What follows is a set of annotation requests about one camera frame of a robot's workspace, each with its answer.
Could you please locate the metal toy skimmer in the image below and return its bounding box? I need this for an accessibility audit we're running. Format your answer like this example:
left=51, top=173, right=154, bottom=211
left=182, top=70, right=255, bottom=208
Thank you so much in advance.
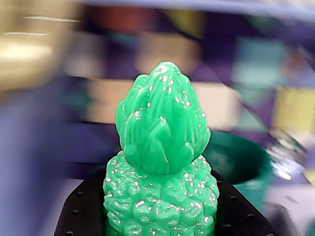
left=267, top=132, right=308, bottom=181

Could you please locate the blue toy kitchen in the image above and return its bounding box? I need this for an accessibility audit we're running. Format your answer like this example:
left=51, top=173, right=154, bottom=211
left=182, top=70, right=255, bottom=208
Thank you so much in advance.
left=0, top=0, right=315, bottom=236

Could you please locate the gold toy telephone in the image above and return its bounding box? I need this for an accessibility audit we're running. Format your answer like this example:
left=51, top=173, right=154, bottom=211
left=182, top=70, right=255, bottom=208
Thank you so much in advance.
left=0, top=0, right=83, bottom=93

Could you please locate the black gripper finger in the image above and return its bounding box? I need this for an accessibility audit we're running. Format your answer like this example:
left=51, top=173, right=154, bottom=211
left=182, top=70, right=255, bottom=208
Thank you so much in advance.
left=211, top=169, right=274, bottom=236
left=54, top=169, right=108, bottom=236

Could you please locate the green toy pineapple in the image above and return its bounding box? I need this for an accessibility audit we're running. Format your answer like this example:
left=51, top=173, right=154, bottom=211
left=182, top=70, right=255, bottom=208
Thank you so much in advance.
left=102, top=60, right=220, bottom=236

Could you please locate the green plastic recipient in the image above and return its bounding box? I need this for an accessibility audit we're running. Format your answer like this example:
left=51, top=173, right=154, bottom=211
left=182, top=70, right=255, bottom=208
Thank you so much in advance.
left=203, top=131, right=273, bottom=209

